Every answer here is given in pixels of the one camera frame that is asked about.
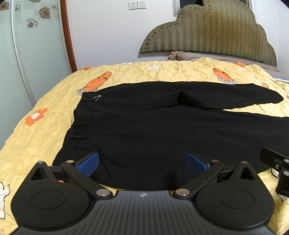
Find black trousers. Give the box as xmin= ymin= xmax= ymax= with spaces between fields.
xmin=53 ymin=82 xmax=288 ymax=191

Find yellow carrot print bedspread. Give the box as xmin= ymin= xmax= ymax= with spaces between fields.
xmin=1 ymin=57 xmax=288 ymax=234

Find brown striped pillow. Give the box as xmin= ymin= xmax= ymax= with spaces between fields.
xmin=168 ymin=51 xmax=280 ymax=72

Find frosted glass wardrobe door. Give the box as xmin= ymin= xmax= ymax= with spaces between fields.
xmin=1 ymin=0 xmax=72 ymax=146

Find olive upholstered headboard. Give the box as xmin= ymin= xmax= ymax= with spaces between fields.
xmin=139 ymin=1 xmax=277 ymax=66

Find brown wooden door frame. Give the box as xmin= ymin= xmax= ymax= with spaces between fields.
xmin=60 ymin=0 xmax=78 ymax=73

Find window with white frame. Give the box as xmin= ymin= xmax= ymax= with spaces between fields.
xmin=172 ymin=0 xmax=257 ymax=17

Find white double wall socket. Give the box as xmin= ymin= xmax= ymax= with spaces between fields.
xmin=128 ymin=1 xmax=147 ymax=10

